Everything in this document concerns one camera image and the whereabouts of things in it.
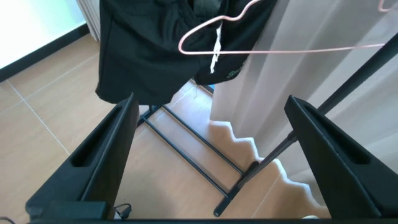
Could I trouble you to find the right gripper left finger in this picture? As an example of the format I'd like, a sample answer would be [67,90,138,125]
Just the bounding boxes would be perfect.
[26,92,141,220]

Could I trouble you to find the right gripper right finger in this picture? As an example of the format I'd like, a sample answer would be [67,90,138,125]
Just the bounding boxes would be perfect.
[283,95,398,219]

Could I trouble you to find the black shorts with white logo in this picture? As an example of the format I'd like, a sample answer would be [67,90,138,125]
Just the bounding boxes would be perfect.
[95,0,277,106]

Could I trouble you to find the black clothes rack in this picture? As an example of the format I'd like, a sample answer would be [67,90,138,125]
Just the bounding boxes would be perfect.
[136,32,398,218]

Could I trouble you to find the pink clothes hanger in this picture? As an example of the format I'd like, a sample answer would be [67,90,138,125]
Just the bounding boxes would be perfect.
[178,0,393,56]

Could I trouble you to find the beige curtain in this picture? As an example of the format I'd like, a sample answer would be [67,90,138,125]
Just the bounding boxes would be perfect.
[210,0,398,206]
[76,0,102,41]

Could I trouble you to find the black cable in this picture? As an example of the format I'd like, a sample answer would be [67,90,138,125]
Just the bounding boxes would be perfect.
[112,203,133,220]

